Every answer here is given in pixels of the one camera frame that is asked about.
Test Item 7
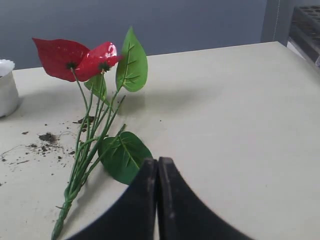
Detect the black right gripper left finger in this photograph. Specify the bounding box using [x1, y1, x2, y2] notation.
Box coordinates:
[70, 158, 158, 240]

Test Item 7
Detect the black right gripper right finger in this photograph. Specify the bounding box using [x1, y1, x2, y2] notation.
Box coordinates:
[157, 157, 250, 240]

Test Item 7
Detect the artificial red anthurium plant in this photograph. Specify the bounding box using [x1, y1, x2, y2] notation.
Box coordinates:
[33, 28, 152, 240]

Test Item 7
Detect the white scalloped flower pot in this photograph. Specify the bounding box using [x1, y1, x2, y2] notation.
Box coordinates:
[0, 59, 19, 118]

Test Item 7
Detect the dirt clump with roots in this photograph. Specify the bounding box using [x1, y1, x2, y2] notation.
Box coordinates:
[0, 131, 76, 166]

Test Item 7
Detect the dark metal rack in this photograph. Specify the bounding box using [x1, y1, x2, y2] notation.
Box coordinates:
[289, 5, 320, 70]

